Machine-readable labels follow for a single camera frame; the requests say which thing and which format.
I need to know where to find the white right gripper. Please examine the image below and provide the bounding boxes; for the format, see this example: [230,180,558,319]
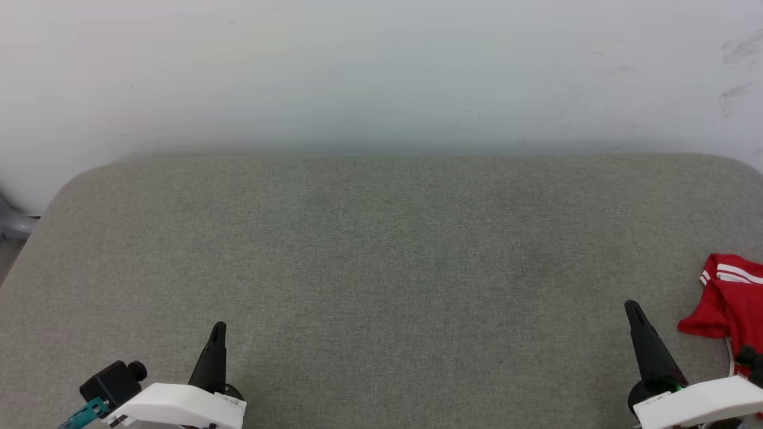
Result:
[624,299,763,429]

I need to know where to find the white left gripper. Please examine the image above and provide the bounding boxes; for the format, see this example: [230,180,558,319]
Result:
[100,321,247,429]

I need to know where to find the red and white sports jersey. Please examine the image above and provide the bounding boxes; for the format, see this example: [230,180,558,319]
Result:
[677,253,763,382]

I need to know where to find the teal left camera connector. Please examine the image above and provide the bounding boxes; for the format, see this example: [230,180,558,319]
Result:
[57,397,111,429]

